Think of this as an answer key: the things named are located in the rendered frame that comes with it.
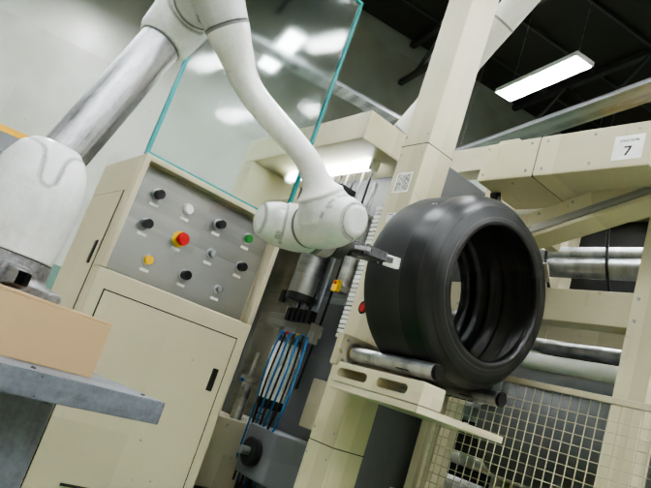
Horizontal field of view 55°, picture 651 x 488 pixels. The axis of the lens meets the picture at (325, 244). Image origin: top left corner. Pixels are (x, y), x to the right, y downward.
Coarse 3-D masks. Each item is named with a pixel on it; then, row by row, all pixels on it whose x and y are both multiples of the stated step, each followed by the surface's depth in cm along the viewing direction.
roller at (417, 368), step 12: (360, 348) 185; (360, 360) 182; (372, 360) 178; (384, 360) 174; (396, 360) 170; (408, 360) 167; (420, 360) 165; (408, 372) 166; (420, 372) 162; (432, 372) 159; (444, 372) 161
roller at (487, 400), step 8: (432, 384) 194; (440, 384) 192; (448, 392) 189; (456, 392) 186; (464, 392) 184; (472, 392) 182; (480, 392) 179; (488, 392) 178; (496, 392) 176; (472, 400) 183; (480, 400) 179; (488, 400) 177; (496, 400) 175; (504, 400) 176
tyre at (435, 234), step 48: (384, 240) 176; (432, 240) 164; (480, 240) 205; (528, 240) 183; (384, 288) 170; (432, 288) 161; (480, 288) 209; (528, 288) 196; (384, 336) 174; (432, 336) 162; (480, 336) 204; (528, 336) 183; (480, 384) 174
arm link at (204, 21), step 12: (180, 0) 138; (192, 0) 136; (204, 0) 133; (216, 0) 133; (228, 0) 133; (240, 0) 135; (180, 12) 140; (192, 12) 137; (204, 12) 134; (216, 12) 133; (228, 12) 134; (240, 12) 135; (192, 24) 142; (204, 24) 136; (216, 24) 134
